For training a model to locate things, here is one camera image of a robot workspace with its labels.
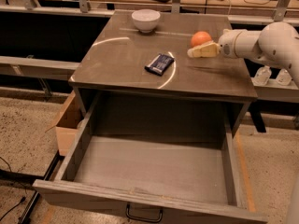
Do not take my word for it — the black cable on floor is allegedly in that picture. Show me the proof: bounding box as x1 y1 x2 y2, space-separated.
0 156 28 222

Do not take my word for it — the cardboard box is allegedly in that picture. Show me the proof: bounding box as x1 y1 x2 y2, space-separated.
46 91 83 156

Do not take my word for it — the dark blue snack packet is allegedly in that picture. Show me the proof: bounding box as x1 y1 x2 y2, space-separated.
145 54 175 76

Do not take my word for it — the grey wooden cabinet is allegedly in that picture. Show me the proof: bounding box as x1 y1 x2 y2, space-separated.
69 11 257 131

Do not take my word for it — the black drawer handle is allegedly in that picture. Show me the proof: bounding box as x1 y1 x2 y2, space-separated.
125 203 164 224

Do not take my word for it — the clear sanitizer bottle right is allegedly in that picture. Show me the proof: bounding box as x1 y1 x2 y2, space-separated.
276 69 292 86

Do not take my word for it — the open grey top drawer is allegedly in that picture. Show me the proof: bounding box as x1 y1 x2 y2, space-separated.
33 91 268 224

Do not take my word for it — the clear sanitizer bottle left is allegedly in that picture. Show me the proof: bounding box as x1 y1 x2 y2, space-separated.
253 66 272 86

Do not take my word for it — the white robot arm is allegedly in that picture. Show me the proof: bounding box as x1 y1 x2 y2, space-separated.
188 21 299 86

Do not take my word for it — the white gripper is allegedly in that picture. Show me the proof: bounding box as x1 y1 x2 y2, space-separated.
187 29 262 59

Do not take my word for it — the white ceramic bowl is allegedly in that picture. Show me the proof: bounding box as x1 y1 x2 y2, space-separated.
131 9 161 33

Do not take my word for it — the clear sanitizer bottle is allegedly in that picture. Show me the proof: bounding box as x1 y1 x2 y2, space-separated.
276 69 292 86
253 66 272 86

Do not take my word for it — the orange fruit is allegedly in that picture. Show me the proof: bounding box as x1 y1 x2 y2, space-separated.
191 31 212 47

